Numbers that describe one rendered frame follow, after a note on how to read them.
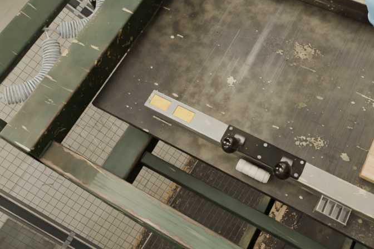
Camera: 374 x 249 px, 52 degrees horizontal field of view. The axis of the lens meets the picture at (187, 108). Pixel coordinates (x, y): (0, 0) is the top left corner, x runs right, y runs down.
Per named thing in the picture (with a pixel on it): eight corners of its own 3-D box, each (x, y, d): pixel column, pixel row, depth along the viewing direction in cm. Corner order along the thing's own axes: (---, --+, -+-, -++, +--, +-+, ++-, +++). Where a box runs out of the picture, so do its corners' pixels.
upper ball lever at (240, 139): (244, 149, 93) (232, 158, 81) (230, 142, 95) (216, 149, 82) (250, 135, 93) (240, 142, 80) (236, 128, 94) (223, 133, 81)
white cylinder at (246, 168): (235, 170, 95) (265, 185, 92) (235, 167, 92) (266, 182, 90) (240, 160, 96) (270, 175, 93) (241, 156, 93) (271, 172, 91)
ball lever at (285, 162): (290, 172, 90) (286, 185, 77) (275, 164, 91) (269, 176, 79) (298, 158, 90) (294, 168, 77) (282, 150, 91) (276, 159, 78)
